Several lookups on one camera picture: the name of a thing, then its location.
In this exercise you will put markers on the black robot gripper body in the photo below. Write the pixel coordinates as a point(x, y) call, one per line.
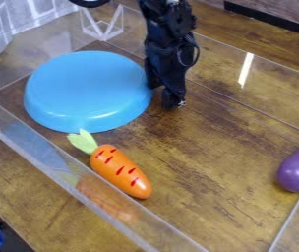
point(172, 61)

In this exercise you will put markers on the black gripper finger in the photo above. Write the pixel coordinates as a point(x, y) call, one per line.
point(153, 75)
point(172, 101)

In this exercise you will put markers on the blue upturned bowl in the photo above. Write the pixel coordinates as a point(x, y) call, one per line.
point(90, 90)

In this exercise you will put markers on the orange toy carrot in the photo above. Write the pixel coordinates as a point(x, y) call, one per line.
point(114, 165)

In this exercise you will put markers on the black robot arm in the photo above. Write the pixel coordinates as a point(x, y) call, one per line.
point(170, 22)

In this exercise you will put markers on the white curtain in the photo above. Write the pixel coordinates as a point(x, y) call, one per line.
point(22, 15)

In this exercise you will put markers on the clear acrylic enclosure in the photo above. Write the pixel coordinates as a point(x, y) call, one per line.
point(209, 154)

